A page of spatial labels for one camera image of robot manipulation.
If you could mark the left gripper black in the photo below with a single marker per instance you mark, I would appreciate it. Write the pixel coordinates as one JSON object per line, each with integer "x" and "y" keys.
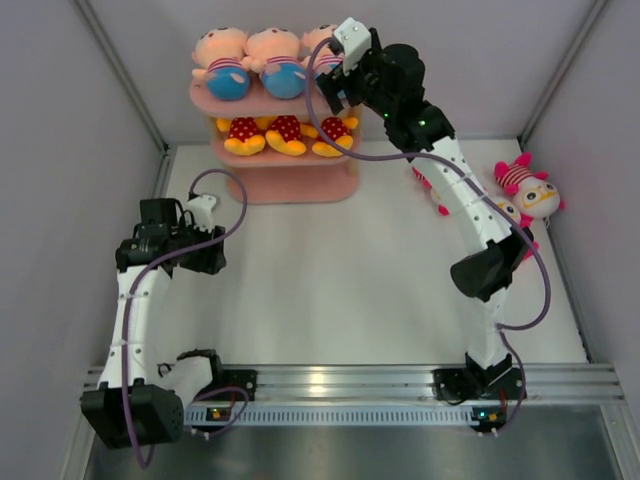
{"x": 210, "y": 261}

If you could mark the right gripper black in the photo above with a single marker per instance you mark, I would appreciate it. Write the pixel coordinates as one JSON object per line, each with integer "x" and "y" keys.
{"x": 339, "y": 81}

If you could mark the small baby doll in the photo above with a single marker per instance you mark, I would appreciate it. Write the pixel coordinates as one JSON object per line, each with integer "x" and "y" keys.
{"x": 326, "y": 60}

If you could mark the yellow plush red dotted dress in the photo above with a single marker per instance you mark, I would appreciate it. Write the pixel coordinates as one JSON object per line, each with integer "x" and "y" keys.
{"x": 242, "y": 135}

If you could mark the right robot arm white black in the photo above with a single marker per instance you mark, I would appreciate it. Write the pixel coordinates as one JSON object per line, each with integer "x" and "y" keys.
{"x": 388, "y": 80}

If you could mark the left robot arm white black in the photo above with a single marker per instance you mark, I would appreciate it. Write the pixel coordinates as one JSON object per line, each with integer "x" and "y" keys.
{"x": 155, "y": 368}

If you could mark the pink three-tier shelf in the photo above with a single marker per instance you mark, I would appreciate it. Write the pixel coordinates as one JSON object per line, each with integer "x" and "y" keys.
{"x": 269, "y": 176}

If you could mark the right baby doll blue pants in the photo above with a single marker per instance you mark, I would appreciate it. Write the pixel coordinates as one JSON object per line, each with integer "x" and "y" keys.
{"x": 273, "y": 54}

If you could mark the baby doll blue pants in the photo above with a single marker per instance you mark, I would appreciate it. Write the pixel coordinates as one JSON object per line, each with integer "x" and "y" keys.
{"x": 219, "y": 54}
{"x": 273, "y": 54}

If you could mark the left baby doll blue pants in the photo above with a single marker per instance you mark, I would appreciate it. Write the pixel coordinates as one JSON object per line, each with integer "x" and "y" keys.
{"x": 219, "y": 54}

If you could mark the white plush yellow glasses front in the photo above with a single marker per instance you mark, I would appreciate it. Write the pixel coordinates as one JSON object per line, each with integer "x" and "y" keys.
{"x": 514, "y": 213}

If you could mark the white plush yellow glasses right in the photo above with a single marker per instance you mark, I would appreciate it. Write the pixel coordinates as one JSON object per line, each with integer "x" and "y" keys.
{"x": 532, "y": 193}

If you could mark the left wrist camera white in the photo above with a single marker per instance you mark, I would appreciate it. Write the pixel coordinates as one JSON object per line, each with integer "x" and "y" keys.
{"x": 202, "y": 208}

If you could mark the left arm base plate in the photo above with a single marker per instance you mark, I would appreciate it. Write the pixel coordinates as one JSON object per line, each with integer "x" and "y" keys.
{"x": 230, "y": 385}

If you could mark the perforated cable duct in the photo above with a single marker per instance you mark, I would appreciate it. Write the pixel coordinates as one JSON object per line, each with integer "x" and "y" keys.
{"x": 349, "y": 415}

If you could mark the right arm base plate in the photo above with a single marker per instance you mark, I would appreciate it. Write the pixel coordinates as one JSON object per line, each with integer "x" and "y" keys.
{"x": 458, "y": 385}

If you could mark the aluminium mounting rail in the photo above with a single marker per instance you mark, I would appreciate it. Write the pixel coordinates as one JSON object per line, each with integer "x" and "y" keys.
{"x": 546, "y": 383}

